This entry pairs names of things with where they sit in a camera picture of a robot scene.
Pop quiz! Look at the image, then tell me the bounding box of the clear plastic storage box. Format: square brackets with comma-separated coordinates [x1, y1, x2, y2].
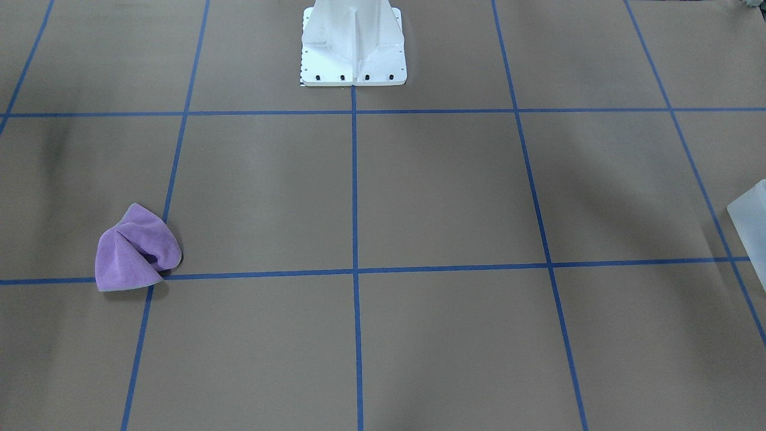
[727, 180, 765, 287]

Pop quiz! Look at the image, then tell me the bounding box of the purple microfiber cloth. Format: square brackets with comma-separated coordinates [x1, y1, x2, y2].
[94, 204, 183, 292]

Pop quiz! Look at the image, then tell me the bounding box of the white pedestal column base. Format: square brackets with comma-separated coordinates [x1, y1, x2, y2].
[299, 1, 408, 87]

